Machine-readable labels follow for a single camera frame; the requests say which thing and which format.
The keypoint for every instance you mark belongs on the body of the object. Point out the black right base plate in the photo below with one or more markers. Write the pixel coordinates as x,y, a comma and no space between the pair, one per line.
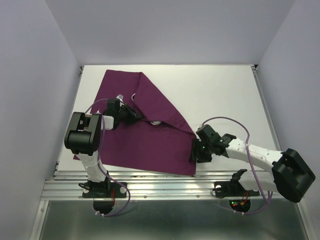
240,198

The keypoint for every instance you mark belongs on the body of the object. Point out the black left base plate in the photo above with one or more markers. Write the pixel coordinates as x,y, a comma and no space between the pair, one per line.
104,195

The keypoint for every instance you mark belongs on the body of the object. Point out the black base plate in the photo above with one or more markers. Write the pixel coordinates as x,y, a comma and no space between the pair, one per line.
104,195
240,198

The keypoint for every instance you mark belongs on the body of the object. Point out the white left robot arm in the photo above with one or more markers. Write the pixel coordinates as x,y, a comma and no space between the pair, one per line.
84,138

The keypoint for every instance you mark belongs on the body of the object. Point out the stainless steel tray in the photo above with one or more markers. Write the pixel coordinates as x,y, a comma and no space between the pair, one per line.
151,122

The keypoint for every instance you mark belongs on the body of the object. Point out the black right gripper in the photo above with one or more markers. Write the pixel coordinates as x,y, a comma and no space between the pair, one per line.
196,153

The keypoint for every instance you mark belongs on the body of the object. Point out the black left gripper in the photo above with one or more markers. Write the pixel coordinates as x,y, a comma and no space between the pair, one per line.
133,116

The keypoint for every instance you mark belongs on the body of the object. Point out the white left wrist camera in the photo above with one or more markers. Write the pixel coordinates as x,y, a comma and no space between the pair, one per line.
120,97

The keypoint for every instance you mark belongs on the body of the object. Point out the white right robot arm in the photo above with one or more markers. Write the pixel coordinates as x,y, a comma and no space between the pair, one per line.
283,172

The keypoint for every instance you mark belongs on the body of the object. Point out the aluminium rail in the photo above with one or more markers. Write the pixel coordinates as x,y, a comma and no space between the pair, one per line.
143,186
263,145

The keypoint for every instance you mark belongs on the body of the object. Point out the aluminium front rail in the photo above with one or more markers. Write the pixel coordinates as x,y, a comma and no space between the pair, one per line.
143,186

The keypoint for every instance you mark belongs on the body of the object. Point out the aluminium right side rail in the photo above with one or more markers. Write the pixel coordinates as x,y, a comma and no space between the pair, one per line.
263,145

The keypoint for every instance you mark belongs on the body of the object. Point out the purple cloth mat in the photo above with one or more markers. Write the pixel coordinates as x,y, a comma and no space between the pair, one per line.
164,148

